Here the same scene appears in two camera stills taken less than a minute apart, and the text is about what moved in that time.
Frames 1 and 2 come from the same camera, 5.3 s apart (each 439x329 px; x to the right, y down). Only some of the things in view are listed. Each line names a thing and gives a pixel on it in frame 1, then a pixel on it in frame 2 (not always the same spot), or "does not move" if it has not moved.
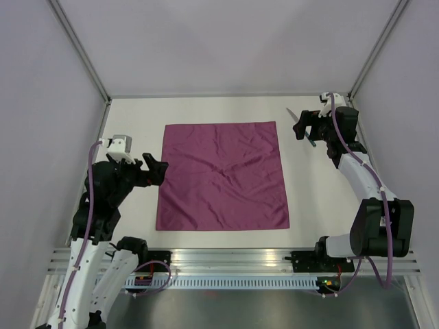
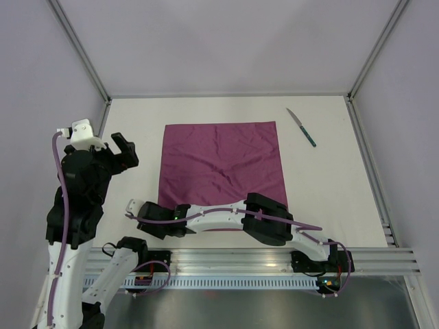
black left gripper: (156, 174) to (129, 157)
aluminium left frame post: (81, 49) does not move
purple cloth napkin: (222, 176) does not move
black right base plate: (318, 261) does not move
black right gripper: (306, 119) to (160, 234)
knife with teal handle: (311, 141) does not move
